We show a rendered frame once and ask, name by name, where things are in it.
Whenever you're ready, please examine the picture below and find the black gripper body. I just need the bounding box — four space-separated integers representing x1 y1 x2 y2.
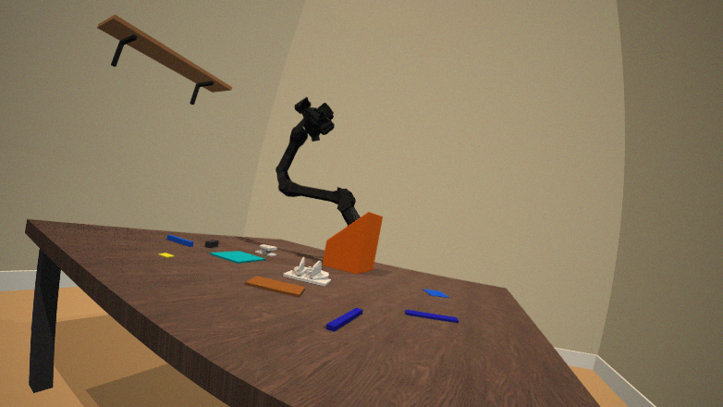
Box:
295 99 335 135

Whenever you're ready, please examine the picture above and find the teal flat rectangular plate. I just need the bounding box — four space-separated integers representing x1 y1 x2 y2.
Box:
210 251 265 264

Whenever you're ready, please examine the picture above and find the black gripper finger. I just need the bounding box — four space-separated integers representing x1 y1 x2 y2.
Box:
297 97 310 111
317 111 332 130

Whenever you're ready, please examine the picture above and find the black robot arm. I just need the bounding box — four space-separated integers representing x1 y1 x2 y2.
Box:
276 103 360 226

